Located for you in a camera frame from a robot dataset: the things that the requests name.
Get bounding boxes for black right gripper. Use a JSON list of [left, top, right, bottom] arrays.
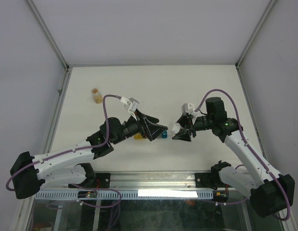
[[171, 114, 214, 141]]

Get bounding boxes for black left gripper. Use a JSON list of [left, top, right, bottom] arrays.
[[112, 109, 167, 145]]

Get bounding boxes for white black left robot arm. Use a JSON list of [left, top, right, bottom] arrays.
[[8, 110, 168, 199]]

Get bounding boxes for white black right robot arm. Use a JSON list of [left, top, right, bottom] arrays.
[[171, 97, 295, 218]]

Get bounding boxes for clear vial orange pills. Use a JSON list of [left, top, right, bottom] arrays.
[[91, 88, 103, 103]]

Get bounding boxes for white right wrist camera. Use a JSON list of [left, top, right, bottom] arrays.
[[181, 103, 197, 116]]

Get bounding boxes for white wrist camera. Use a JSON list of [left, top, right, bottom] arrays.
[[181, 103, 197, 116], [120, 97, 139, 120]]

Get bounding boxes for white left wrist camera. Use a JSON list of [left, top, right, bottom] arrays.
[[120, 97, 139, 120]]

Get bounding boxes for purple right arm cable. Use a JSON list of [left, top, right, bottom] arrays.
[[198, 89, 292, 221]]

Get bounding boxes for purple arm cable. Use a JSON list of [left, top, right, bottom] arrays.
[[5, 95, 123, 227], [198, 89, 292, 221]]

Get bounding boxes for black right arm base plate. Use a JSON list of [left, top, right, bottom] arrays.
[[194, 172, 226, 190]]

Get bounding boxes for aluminium frame rail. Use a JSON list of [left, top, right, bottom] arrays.
[[25, 170, 236, 192]]

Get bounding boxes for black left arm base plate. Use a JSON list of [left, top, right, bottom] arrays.
[[78, 172, 111, 189]]

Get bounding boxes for white slotted cable duct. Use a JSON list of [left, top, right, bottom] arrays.
[[35, 189, 213, 201]]

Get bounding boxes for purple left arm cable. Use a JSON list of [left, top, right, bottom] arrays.
[[5, 95, 123, 227]]

